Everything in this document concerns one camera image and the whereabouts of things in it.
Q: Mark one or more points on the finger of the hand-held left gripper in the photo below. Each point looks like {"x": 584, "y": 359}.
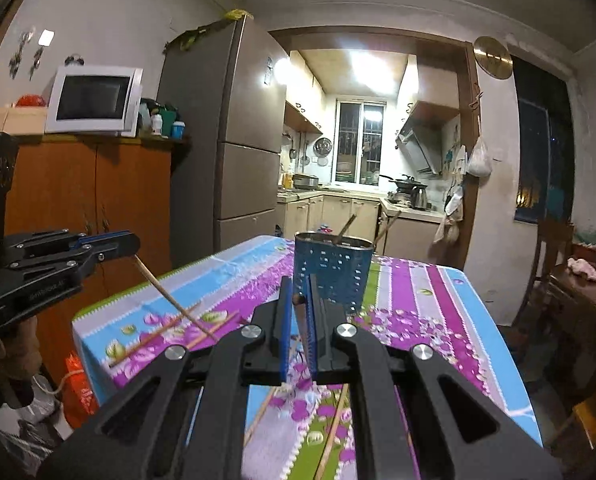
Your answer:
{"x": 53, "y": 270}
{"x": 103, "y": 240}

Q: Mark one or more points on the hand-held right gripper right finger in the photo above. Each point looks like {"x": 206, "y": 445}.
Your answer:
{"x": 312, "y": 332}

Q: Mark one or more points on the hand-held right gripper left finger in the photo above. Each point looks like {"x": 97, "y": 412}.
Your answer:
{"x": 287, "y": 332}

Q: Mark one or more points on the blue perforated utensil holder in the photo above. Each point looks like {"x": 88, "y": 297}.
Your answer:
{"x": 333, "y": 270}

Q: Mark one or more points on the person's left hand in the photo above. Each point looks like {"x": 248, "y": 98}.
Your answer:
{"x": 23, "y": 355}

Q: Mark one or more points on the orange wooden cabinet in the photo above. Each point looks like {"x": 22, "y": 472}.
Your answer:
{"x": 103, "y": 200}

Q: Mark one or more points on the beige cardboard box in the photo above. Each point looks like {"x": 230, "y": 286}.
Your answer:
{"x": 13, "y": 120}

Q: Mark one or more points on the floral striped tablecloth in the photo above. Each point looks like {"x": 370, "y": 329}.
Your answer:
{"x": 427, "y": 310}

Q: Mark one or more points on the beige kitchen counter cabinets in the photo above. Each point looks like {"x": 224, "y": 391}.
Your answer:
{"x": 328, "y": 215}

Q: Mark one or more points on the orange plastic bag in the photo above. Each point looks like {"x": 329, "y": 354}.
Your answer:
{"x": 78, "y": 390}

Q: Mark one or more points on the small white bottle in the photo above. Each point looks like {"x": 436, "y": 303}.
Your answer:
{"x": 156, "y": 124}

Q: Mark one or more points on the blue lidded jar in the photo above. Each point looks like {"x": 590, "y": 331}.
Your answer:
{"x": 178, "y": 131}

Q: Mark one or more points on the white microwave oven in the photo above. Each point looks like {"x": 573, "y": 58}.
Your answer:
{"x": 90, "y": 97}

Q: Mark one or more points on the green cup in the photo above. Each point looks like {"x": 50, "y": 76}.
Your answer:
{"x": 169, "y": 120}

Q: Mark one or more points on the hanging keys on hooks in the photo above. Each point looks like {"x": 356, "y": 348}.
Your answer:
{"x": 25, "y": 55}

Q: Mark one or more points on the steel cooking pot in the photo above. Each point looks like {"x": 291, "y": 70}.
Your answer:
{"x": 305, "y": 181}

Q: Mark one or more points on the brown refrigerator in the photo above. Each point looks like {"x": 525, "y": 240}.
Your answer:
{"x": 228, "y": 135}

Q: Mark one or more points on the steel kettle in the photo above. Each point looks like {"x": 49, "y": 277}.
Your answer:
{"x": 420, "y": 199}

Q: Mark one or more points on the black wok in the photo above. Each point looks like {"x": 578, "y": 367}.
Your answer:
{"x": 402, "y": 182}

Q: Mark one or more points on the round metal strainer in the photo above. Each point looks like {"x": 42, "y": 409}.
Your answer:
{"x": 323, "y": 147}

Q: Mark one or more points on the kitchen window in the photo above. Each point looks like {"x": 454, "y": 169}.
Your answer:
{"x": 360, "y": 142}

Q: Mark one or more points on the steel range hood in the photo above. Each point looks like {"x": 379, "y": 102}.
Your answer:
{"x": 420, "y": 145}

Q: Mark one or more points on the hanging white plastic bag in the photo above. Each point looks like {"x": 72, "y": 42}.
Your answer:
{"x": 479, "y": 160}

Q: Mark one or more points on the yellow green cloth bundle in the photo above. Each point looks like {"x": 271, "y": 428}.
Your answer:
{"x": 213, "y": 25}

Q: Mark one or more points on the wooden chair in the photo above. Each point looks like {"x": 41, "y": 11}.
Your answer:
{"x": 552, "y": 260}

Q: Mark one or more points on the dark wooden dining table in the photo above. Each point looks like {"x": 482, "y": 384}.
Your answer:
{"x": 585, "y": 310}

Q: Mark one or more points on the pink cloth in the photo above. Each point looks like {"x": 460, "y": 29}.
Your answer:
{"x": 582, "y": 267}

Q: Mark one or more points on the yellow wooden stool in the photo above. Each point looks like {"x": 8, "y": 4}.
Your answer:
{"x": 585, "y": 417}

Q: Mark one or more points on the green white bundle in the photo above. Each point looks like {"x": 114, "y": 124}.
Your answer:
{"x": 587, "y": 240}

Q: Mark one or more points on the dark room window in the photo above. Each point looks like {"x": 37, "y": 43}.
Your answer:
{"x": 540, "y": 145}

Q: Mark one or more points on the beige kitchen wall cabinet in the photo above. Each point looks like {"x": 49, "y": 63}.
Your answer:
{"x": 432, "y": 90}
{"x": 303, "y": 105}

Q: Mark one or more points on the gold round wall clock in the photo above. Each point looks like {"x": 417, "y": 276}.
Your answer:
{"x": 492, "y": 57}

